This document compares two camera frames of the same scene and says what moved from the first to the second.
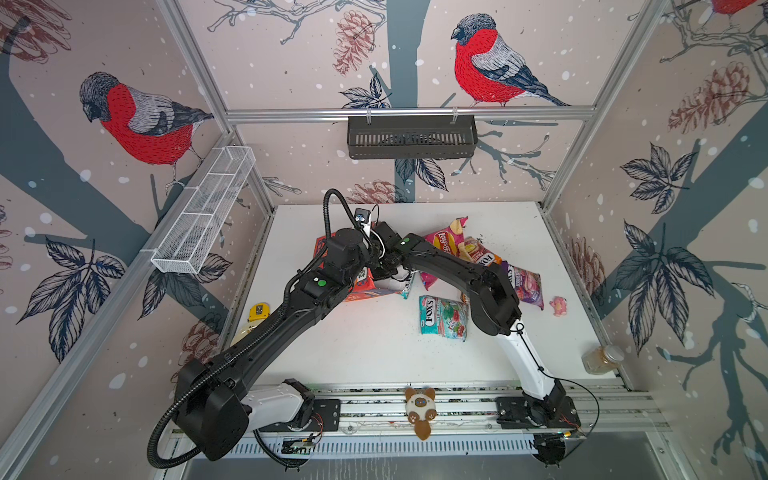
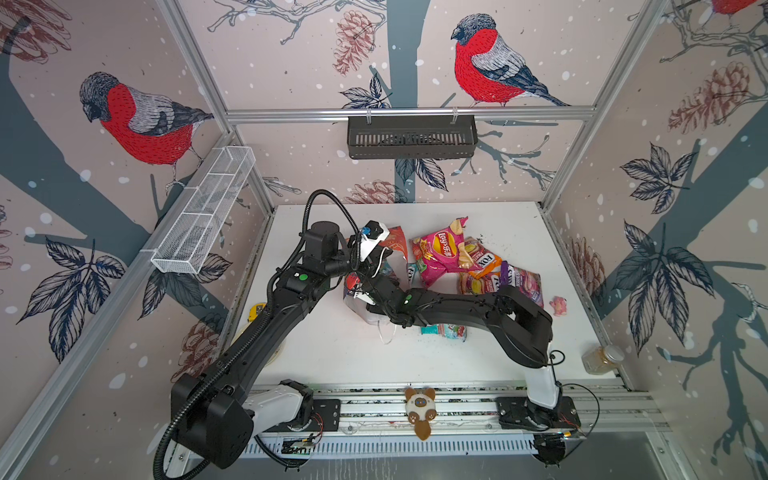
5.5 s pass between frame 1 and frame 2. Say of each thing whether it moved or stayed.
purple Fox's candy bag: stayed
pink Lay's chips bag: stayed
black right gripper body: moved
